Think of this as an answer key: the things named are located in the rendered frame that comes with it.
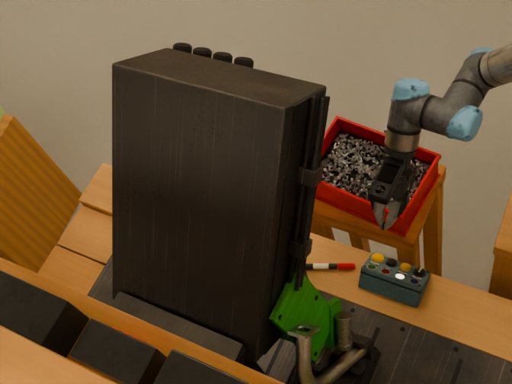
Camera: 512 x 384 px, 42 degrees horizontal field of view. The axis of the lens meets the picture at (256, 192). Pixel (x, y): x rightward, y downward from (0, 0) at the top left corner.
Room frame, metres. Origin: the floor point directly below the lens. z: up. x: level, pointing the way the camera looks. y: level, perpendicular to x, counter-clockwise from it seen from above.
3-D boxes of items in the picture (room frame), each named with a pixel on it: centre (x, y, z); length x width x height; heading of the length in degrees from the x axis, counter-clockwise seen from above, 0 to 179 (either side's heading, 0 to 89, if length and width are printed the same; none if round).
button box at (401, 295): (0.62, -0.22, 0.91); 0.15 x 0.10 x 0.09; 43
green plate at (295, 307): (0.54, 0.03, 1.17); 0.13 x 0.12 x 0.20; 43
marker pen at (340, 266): (0.72, -0.09, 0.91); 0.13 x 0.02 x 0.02; 64
